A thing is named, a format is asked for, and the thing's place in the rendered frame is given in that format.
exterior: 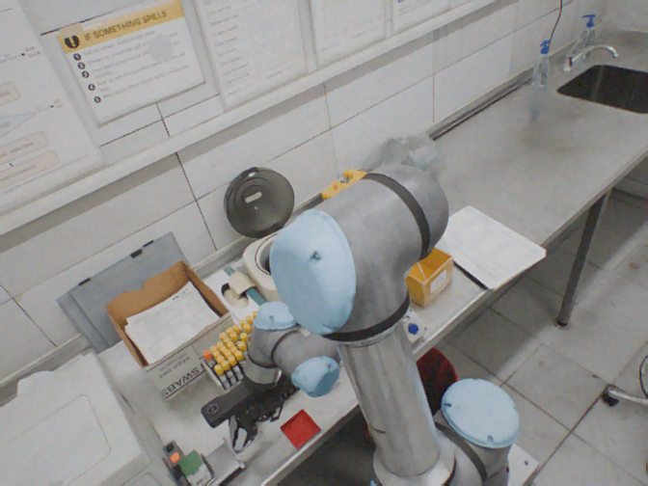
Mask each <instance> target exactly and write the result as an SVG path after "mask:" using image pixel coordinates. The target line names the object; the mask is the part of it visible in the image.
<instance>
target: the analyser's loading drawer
mask: <svg viewBox="0 0 648 486"><path fill-rule="evenodd" d="M223 439H224V443H223V444H222V445H220V446H218V447H217V448H216V449H214V450H213V451H212V452H211V453H209V454H208V455H207V456H206V457H205V456H203V454H202V453H201V457H202V460H203V461H204V462H205V463H206V465H207V466H208V467H209V469H210V471H211V472H212V474H213V477H214V478H213V479H212V480H211V481H210V482H208V483H207V484H206V485H205V486H216V485H217V484H219V483H221V482H222V481H223V480H224V479H226V478H227V477H228V476H229V475H230V473H232V472H233V471H234V470H235V469H238V468H239V467H240V466H241V467H242V469H243V468H244V465H243V463H242V462H241V460H240V459H239V456H238V455H237V453H235V452H234V450H233V449H232V447H231V446H230V444H229V442H228V440H227V438H226V437H225V436H224V437H223ZM180 470H181V472H182V476H181V477H180V478H179V479H178V482H179V484H180V486H192V484H191V483H190V482H189V480H188V479H186V478H185V475H184V473H183V471H182V469H180Z"/></svg>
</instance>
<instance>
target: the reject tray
mask: <svg viewBox="0 0 648 486"><path fill-rule="evenodd" d="M280 429H281V430H282V432H283V433H284V434H285V435H286V436H287V438H288V439H289V440H290V442H291V443H292V444H293V445H294V447H295V448H296V449H299V448H301V447H302V446H303V445H304V444H306V443H307V442H308V441H309V440H310V438H311V437H312V436H314V435H315V434H317V433H318V432H319V431H320V430H321V428H320V427H319V426H318V425H317V424H315V421H314V420H313V419H312V418H311V417H310V416H309V414H308V413H307V412H306V411H305V410H304V409H302V410H300V411H299V412H297V413H296V414H295V415H294V416H293V417H291V418H290V419H289V420H287V421H286V422H284V423H283V425H282V426H280Z"/></svg>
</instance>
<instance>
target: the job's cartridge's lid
mask: <svg viewBox="0 0 648 486"><path fill-rule="evenodd" d="M178 464H179V466H180V467H181V469H182V471H183V473H184V475H185V477H188V475H189V474H190V473H192V475H194V474H195V473H196V472H198V471H199V470H200V469H199V466H200V465H202V464H203V462H202V460H201V458H200V456H199V454H198V453H197V451H196V450H195V449H194V450H192V451H191V452H190V453H187V454H186V455H185V456H184V457H182V458H181V460H180V461H178Z"/></svg>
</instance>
